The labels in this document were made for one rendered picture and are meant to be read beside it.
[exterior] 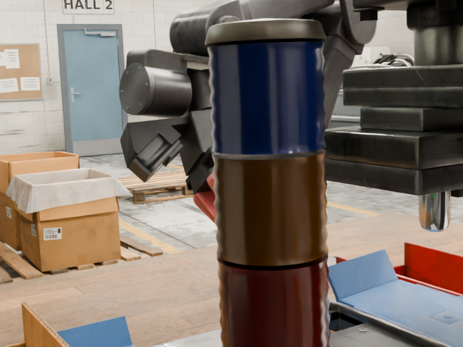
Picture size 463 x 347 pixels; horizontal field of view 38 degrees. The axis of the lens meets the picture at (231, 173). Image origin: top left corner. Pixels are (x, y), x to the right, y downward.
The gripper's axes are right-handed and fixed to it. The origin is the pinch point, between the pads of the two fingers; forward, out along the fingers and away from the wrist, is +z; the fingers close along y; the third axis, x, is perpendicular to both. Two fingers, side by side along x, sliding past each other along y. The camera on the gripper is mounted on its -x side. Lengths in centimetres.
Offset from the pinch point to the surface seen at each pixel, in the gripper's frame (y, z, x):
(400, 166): 33.4, 5.7, -4.1
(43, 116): -941, -493, 154
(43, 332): 3.1, 5.9, -23.1
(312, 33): 50, 7, -19
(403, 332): 22.3, 14.9, -0.4
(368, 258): 14.6, 7.7, 4.2
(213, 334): -1.1, 9.3, -6.2
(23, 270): -327, -85, 12
